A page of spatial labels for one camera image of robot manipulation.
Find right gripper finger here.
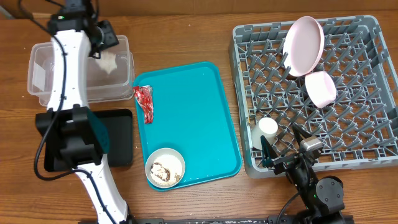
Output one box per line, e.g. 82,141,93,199
292,124,312,145
261,136,279,168

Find white napkin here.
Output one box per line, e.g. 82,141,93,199
95,52,117,75

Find white cup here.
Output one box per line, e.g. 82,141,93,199
251,117,279,150

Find pink bowl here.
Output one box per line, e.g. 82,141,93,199
305,71,337,108

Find pink plate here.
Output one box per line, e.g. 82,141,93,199
283,16,325,77

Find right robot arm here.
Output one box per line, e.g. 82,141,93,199
261,125,346,223

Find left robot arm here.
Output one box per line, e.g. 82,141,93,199
34,1,134,223

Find grey dishwasher rack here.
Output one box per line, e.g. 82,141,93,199
229,15,397,179

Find clear plastic bin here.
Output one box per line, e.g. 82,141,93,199
27,35,134,106

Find red snack wrapper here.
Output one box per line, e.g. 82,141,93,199
133,85,154,124

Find teal serving tray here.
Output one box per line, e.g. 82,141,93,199
133,62,243,189

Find black tray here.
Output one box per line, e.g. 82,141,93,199
44,107,133,172

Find grey bowl with food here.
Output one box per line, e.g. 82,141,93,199
145,148,186,189

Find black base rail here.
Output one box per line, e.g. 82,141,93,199
78,215,355,224

